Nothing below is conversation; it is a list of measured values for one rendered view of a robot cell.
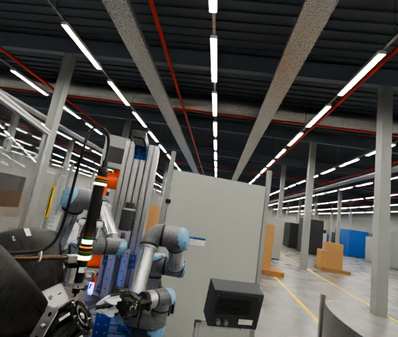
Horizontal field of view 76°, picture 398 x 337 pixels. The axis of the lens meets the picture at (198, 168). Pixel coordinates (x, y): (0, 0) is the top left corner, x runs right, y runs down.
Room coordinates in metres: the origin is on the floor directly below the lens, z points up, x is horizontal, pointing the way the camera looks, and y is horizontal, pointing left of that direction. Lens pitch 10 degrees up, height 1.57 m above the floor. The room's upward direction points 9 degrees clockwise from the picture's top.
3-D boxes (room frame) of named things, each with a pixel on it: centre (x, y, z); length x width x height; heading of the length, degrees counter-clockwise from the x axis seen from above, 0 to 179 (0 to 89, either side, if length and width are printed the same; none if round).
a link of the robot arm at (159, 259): (1.77, 0.18, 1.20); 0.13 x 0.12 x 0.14; 88
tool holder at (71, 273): (0.91, 0.35, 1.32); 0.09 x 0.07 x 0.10; 135
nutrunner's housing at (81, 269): (0.91, 0.34, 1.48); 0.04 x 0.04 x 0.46
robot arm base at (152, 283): (1.77, 0.19, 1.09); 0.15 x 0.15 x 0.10
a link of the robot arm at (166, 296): (1.23, 0.07, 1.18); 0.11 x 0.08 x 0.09; 137
